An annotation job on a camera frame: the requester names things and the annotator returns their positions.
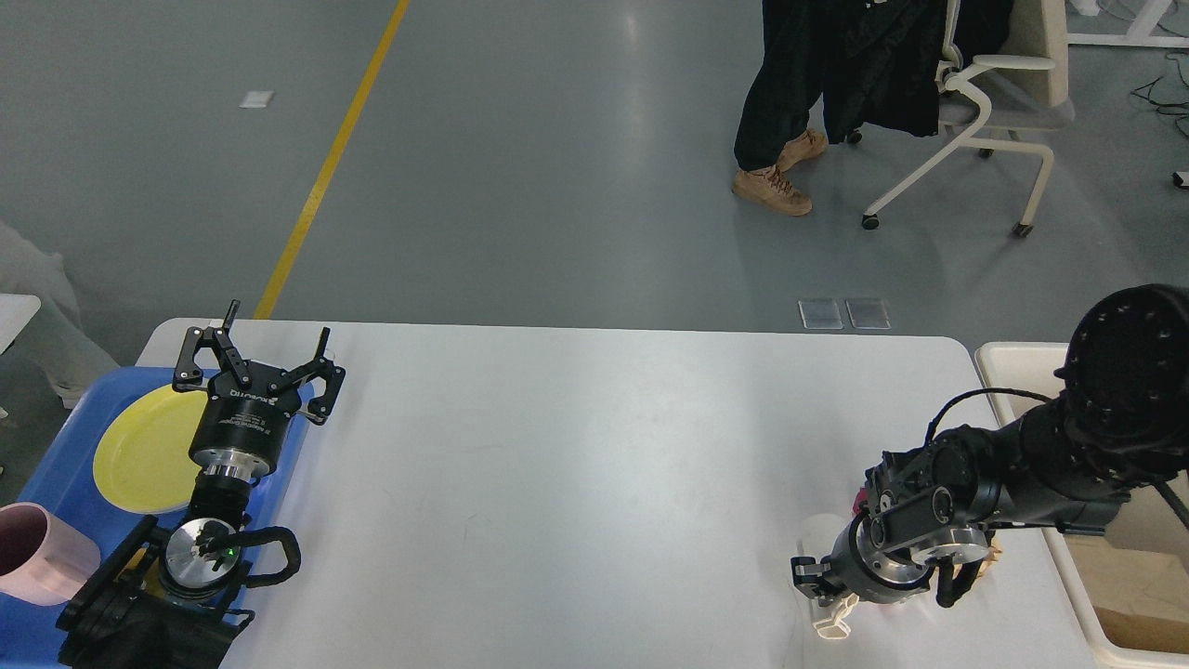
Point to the white desk leg background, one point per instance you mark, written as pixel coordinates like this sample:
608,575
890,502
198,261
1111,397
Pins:
1141,24

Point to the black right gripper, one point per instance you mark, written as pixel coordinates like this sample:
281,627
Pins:
956,556

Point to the person in black trousers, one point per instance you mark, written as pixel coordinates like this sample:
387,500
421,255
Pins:
773,132

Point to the pink mug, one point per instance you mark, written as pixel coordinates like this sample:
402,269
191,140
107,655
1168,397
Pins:
44,561

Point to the floor outlet plates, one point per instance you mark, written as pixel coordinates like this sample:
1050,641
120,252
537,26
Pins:
832,315

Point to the person in white trousers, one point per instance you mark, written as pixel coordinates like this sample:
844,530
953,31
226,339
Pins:
54,338

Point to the white office chair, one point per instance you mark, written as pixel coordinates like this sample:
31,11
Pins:
986,101

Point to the small crumpled brown paper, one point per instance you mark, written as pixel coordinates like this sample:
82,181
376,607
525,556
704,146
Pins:
994,553

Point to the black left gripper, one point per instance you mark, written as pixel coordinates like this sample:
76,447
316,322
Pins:
243,429

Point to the red snack wrapper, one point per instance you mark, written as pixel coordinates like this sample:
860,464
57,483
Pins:
861,506

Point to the white side table left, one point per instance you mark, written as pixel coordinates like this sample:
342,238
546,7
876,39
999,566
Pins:
17,310

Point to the yellow plastic plate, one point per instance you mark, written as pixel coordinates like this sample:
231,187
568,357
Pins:
142,463

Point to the black jacket on chair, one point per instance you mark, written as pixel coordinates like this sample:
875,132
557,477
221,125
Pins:
882,59

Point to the white plastic bin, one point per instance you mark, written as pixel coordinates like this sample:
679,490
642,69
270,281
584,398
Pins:
1145,523

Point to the blue plastic tray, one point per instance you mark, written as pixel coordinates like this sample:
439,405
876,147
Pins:
64,485

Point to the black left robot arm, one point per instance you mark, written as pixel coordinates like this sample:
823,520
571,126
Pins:
166,597

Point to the white paper cup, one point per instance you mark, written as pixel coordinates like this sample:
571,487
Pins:
818,535

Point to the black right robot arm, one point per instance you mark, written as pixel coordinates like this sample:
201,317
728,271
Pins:
926,517

